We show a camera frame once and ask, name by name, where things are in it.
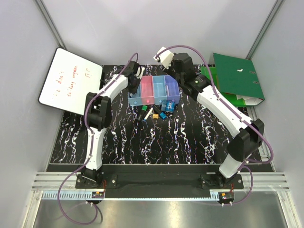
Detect pink bin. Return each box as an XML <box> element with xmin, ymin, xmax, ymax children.
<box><xmin>141</xmin><ymin>76</ymin><xmax>154</xmax><ymax>105</ymax></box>

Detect light blue bin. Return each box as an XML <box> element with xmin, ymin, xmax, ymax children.
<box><xmin>128</xmin><ymin>92</ymin><xmax>142</xmax><ymax>106</ymax></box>

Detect purple bin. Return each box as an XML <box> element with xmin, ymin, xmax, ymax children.
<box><xmin>164</xmin><ymin>75</ymin><xmax>180</xmax><ymax>104</ymax></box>

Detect light blue capped marker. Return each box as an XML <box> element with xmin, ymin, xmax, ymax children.
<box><xmin>144</xmin><ymin>107</ymin><xmax>153</xmax><ymax>121</ymax></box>

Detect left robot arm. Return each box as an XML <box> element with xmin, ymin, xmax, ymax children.
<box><xmin>81</xmin><ymin>61</ymin><xmax>143</xmax><ymax>188</ymax></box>

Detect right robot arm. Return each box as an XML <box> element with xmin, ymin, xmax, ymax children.
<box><xmin>165</xmin><ymin>52</ymin><xmax>264</xmax><ymax>188</ymax></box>

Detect green capped black highlighter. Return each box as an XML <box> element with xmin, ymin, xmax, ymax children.
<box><xmin>137</xmin><ymin>105</ymin><xmax>148</xmax><ymax>121</ymax></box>

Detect orange eraser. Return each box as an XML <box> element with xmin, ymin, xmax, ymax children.
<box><xmin>152</xmin><ymin>114</ymin><xmax>159</xmax><ymax>119</ymax></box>

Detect blue capped black marker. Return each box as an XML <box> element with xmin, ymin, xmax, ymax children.
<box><xmin>152</xmin><ymin>104</ymin><xmax>167</xmax><ymax>119</ymax></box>

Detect white dry-erase board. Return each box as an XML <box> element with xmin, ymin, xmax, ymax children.
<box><xmin>38</xmin><ymin>48</ymin><xmax>103</xmax><ymax>115</ymax></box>

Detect green plastic folder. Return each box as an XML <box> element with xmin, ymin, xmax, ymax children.
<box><xmin>201</xmin><ymin>65</ymin><xmax>246</xmax><ymax>107</ymax></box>

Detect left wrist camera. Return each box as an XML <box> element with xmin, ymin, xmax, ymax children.
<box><xmin>135</xmin><ymin>66</ymin><xmax>145</xmax><ymax>80</ymax></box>

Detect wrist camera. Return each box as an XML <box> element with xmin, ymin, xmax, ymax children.
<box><xmin>135</xmin><ymin>66</ymin><xmax>145</xmax><ymax>80</ymax></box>
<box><xmin>153</xmin><ymin>50</ymin><xmax>174</xmax><ymax>69</ymax></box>

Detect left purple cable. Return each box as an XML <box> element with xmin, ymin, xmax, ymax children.
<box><xmin>57</xmin><ymin>52</ymin><xmax>139</xmax><ymax>225</ymax></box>

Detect purple cable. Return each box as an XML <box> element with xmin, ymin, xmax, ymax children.
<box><xmin>57</xmin><ymin>52</ymin><xmax>139</xmax><ymax>225</ymax></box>
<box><xmin>155</xmin><ymin>45</ymin><xmax>276</xmax><ymax>206</ymax></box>

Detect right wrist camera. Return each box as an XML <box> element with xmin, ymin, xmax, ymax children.
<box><xmin>153</xmin><ymin>50</ymin><xmax>174</xmax><ymax>69</ymax></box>

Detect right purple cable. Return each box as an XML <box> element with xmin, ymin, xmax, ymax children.
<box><xmin>155</xmin><ymin>45</ymin><xmax>276</xmax><ymax>206</ymax></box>

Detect green ring binder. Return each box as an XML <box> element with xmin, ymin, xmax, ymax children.
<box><xmin>213</xmin><ymin>53</ymin><xmax>265</xmax><ymax>107</ymax></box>

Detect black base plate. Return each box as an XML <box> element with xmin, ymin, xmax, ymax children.
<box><xmin>76</xmin><ymin>164</ymin><xmax>244</xmax><ymax>190</ymax></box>

